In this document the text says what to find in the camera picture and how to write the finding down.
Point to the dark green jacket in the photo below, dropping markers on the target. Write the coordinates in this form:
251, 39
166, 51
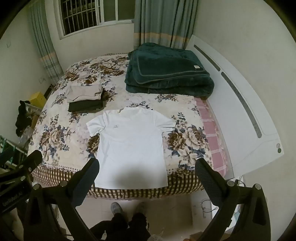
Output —
166, 69

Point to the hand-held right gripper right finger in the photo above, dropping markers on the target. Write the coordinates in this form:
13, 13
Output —
208, 179

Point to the barred window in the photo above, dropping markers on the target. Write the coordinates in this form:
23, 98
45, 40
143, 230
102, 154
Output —
92, 14

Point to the person's legs in black pants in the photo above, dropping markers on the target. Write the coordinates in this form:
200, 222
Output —
122, 228

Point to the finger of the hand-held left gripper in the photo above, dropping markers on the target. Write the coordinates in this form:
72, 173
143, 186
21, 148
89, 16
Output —
34, 158

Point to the green rack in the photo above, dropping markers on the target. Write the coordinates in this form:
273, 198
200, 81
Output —
5, 148

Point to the person's left shoe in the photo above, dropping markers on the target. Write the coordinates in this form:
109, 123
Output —
116, 208

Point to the white headboard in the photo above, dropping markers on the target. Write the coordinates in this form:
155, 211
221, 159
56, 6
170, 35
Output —
245, 104

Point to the person's right shoe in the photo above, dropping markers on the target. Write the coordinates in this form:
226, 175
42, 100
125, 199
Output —
141, 207

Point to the narrow grey-green curtain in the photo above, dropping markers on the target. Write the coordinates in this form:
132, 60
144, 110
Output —
44, 46

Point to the white t-shirt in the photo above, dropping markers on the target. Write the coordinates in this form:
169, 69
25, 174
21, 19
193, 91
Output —
131, 143

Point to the yellow box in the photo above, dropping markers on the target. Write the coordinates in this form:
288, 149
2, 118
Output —
38, 98

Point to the person's shoe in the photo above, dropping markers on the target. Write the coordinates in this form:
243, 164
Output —
141, 207
116, 208

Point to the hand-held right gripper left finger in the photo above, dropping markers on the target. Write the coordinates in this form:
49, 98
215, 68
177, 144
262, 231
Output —
85, 183

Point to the floral bed sheet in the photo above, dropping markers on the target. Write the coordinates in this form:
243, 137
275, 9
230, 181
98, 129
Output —
57, 129

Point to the black folded garment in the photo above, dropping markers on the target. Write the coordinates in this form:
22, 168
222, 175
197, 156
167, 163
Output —
85, 106

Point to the pink checked sheet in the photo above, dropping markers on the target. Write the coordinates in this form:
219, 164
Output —
212, 132

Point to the wide grey-green curtain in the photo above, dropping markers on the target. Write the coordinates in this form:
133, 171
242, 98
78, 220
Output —
164, 23

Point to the black cloth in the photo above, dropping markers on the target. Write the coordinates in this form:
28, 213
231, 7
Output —
23, 115

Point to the beige folded garment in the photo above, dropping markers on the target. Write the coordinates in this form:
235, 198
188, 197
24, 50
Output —
84, 92

